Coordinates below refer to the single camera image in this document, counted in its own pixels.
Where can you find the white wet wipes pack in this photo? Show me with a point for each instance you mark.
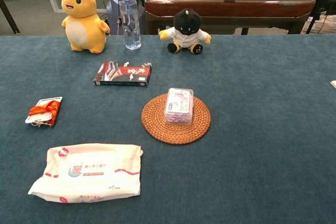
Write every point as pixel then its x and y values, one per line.
pixel 89 174

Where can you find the yellow plush dinosaur toy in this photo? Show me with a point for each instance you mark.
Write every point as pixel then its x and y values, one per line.
pixel 81 24

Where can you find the round woven rattan coaster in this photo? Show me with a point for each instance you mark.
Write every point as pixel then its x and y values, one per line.
pixel 155 124

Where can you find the small red white packet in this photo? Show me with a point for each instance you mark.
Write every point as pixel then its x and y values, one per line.
pixel 44 111

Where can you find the white paper pad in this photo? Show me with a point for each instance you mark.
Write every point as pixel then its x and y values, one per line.
pixel 333 84

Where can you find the black tripod stand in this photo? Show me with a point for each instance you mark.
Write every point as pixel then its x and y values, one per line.
pixel 319 1

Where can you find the black slanted table leg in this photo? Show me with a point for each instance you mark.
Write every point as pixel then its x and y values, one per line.
pixel 9 15

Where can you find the brown mahjong table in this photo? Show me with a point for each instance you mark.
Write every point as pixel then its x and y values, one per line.
pixel 225 9

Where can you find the clear plastic water bottle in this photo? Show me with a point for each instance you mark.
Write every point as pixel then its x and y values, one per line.
pixel 130 22

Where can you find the white plastic basket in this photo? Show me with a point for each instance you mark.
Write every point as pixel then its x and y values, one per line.
pixel 324 26

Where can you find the black plush doll white coat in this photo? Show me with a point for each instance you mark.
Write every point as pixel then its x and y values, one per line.
pixel 187 32

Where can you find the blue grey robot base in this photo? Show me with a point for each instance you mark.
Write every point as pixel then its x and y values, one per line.
pixel 114 6

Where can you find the red and black book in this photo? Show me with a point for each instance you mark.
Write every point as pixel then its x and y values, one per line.
pixel 123 74

